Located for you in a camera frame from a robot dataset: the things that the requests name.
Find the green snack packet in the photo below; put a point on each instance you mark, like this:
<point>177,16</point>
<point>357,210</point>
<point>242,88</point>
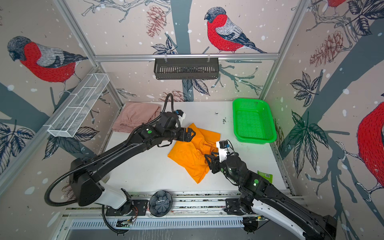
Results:
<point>267,177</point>

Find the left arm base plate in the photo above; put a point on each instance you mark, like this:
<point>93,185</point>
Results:
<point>131,208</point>

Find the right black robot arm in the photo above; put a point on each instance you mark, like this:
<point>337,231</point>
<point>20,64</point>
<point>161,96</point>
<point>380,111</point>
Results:
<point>261,197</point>

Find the horizontal aluminium frame bar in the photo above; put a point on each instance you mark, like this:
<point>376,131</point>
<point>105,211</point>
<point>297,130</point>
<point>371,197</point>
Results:
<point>149,58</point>

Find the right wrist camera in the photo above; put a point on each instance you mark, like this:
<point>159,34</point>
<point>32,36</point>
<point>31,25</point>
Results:
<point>223,150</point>

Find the green plastic basket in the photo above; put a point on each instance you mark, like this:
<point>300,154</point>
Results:
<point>253,122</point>

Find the orange shorts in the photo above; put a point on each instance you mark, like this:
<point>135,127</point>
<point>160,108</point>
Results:
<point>191,155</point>

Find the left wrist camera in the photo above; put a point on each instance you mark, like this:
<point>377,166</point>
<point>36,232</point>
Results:
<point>181,115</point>

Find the black hanging wire basket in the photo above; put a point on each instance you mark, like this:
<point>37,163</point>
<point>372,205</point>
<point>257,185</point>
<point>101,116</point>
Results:
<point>186,69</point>

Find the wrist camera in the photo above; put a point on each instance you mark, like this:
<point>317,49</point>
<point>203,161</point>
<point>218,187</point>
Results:
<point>223,150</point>
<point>181,115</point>

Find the pink shorts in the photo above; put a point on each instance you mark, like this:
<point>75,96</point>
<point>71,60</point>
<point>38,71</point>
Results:
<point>134,115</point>

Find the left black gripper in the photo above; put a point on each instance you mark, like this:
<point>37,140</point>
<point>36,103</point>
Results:
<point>189,137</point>

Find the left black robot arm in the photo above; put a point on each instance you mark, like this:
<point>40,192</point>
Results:
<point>86,177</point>

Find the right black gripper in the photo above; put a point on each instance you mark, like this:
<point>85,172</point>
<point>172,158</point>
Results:
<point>215,162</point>

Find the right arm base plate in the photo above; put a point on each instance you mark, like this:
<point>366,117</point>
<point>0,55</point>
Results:
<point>239,207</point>

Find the black round fan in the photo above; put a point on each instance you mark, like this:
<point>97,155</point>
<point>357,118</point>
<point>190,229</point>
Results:
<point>160,203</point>

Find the white mesh wall shelf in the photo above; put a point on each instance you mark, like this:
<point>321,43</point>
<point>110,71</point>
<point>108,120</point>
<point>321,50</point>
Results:
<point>80,104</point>

